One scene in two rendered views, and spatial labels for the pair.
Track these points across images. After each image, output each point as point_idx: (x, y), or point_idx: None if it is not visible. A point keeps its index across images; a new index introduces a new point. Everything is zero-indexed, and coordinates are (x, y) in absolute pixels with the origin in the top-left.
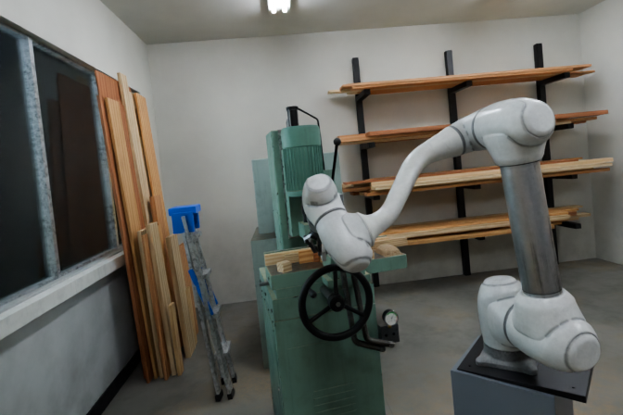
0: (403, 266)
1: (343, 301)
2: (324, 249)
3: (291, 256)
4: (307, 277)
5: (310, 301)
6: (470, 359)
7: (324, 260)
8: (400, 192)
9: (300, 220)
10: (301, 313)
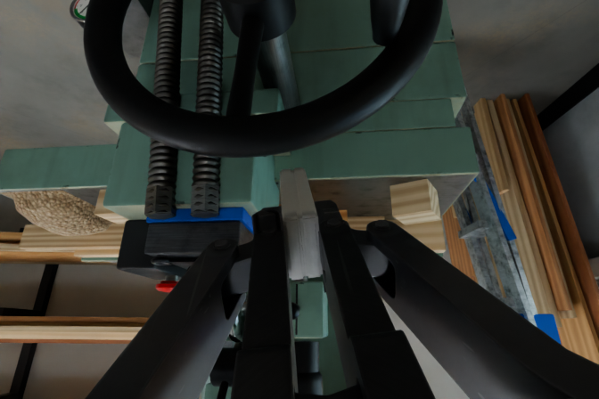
0: (14, 154)
1: None
2: (287, 240)
3: None
4: (342, 153)
5: (338, 83)
6: None
7: (289, 171)
8: None
9: (320, 340)
10: None
